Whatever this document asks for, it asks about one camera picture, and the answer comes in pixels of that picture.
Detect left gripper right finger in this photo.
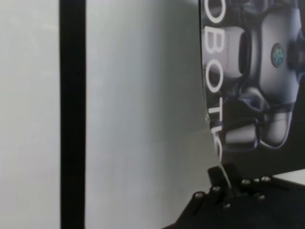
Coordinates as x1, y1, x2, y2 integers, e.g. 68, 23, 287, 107
223, 163, 244, 199

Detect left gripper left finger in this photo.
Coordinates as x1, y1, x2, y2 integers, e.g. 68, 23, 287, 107
208, 166, 234, 204

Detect black robot print poster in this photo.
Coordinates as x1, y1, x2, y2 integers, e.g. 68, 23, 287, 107
198, 0, 305, 178

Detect black tape frame outline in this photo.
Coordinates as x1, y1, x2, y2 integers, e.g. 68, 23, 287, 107
59, 0, 87, 229

